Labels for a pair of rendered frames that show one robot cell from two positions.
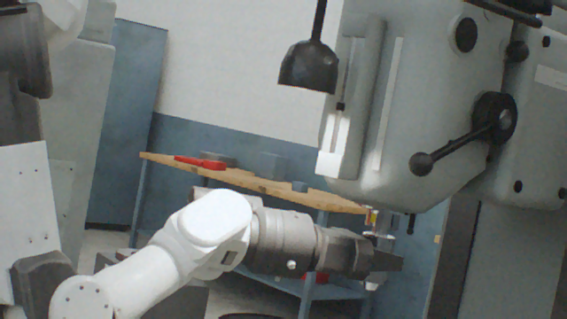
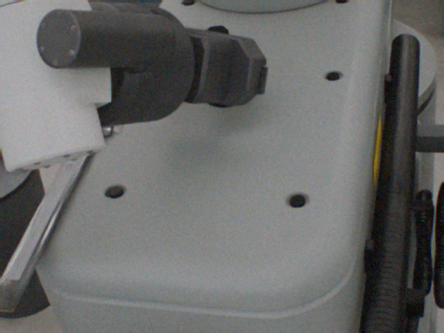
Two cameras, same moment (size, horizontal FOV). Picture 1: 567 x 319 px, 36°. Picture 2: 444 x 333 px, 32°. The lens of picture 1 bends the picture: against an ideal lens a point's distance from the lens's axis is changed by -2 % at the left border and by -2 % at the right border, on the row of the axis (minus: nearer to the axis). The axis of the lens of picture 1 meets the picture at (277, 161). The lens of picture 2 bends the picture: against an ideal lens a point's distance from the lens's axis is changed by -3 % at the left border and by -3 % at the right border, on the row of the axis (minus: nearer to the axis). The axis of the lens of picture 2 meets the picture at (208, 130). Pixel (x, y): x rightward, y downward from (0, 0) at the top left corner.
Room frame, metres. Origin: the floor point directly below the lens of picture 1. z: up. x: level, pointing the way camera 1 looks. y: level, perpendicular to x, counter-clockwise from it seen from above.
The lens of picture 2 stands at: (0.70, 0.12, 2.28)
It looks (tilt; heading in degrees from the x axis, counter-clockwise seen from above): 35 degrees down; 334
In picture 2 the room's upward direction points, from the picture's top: 11 degrees counter-clockwise
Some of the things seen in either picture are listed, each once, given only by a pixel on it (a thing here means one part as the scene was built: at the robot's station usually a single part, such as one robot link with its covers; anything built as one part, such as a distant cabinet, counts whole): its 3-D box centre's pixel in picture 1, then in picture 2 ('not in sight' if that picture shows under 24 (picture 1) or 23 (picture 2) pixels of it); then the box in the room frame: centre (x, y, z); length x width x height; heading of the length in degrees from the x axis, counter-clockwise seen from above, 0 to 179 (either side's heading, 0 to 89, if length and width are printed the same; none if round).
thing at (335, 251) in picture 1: (314, 250); not in sight; (1.19, -0.07, 1.24); 0.13 x 0.12 x 0.10; 19
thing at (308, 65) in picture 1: (310, 65); not in sight; (1.09, -0.02, 1.47); 0.07 x 0.07 x 0.06
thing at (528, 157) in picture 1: (485, 111); not in sight; (1.35, -0.30, 1.47); 0.24 x 0.19 x 0.26; 44
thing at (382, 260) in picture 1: (383, 261); not in sight; (1.19, -0.17, 1.24); 0.06 x 0.02 x 0.03; 109
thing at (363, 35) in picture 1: (351, 97); not in sight; (1.14, -0.08, 1.45); 0.04 x 0.04 x 0.21; 44
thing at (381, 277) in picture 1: (374, 260); not in sight; (1.22, -0.16, 1.23); 0.05 x 0.05 x 0.06
